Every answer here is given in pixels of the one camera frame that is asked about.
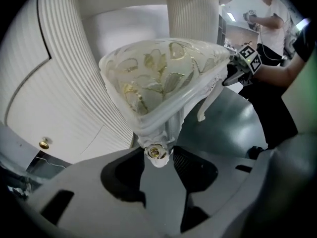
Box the person's right forearm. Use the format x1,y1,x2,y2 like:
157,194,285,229
253,55,307,89

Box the white desk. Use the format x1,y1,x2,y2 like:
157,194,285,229
0,0,234,169

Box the white floor cable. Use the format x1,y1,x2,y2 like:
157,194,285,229
31,154,68,170

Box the person's black trousers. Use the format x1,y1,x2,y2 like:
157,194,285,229
237,78,300,150

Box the person's black shirt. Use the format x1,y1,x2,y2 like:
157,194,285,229
291,20,317,63

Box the person's black shoe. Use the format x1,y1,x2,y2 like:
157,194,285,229
246,145,265,161

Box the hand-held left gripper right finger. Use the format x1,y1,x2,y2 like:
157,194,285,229
172,146,259,238

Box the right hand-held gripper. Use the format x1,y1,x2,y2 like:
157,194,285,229
221,44,263,87

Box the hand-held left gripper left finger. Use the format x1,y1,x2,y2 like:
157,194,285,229
26,147,174,238

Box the cream upholstered stool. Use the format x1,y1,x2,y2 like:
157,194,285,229
98,37,235,169

